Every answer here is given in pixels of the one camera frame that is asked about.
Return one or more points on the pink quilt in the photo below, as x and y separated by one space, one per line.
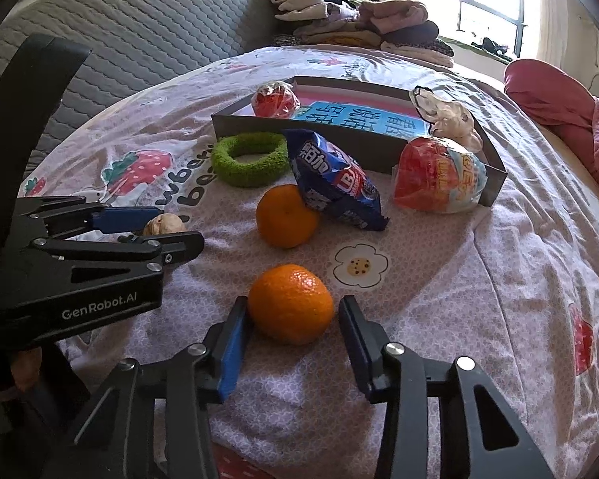
554 100

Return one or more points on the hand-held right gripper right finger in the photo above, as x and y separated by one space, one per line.
353 344

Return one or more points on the grey quilted headboard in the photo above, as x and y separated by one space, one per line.
130 35

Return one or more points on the wrapped red apple in tray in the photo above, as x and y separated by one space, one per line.
274 102

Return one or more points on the dark cloth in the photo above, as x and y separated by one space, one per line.
494 45

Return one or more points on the cream plush toy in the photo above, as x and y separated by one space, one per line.
449 117

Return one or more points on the pile of folded clothes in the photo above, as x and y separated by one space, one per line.
329 15

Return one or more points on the brown walnut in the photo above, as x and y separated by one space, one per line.
165 223

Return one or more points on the blue snack packet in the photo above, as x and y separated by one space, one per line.
334 179

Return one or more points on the pink tray dark rim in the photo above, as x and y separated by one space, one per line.
249 124

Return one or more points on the red apple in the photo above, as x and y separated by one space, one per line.
434 174
274 102

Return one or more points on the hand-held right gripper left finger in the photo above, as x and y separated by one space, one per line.
232 354

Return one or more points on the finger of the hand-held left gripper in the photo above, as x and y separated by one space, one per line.
179 247
125 218

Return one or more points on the beige mattress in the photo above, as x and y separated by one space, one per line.
584 189

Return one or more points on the orange mandarin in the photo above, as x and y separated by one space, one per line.
290 304
282 222

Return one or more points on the person's left hand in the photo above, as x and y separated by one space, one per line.
26 370

